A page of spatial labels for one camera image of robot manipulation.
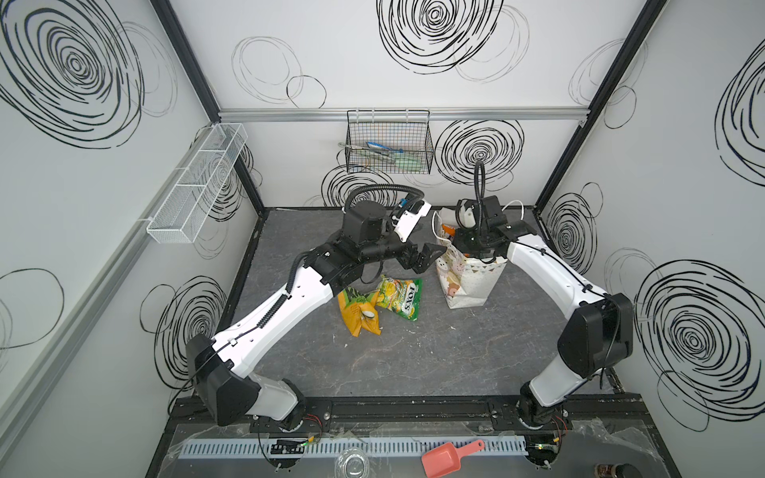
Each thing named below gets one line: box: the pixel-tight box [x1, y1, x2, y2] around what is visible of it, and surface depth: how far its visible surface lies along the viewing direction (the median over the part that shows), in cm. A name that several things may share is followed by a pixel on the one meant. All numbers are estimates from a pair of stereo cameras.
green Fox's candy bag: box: [376, 274, 424, 322], surface depth 93 cm
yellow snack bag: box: [336, 286, 382, 338], surface depth 88 cm
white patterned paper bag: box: [431, 210, 509, 310], surface depth 82 cm
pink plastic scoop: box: [420, 439, 485, 478], surface depth 69 cm
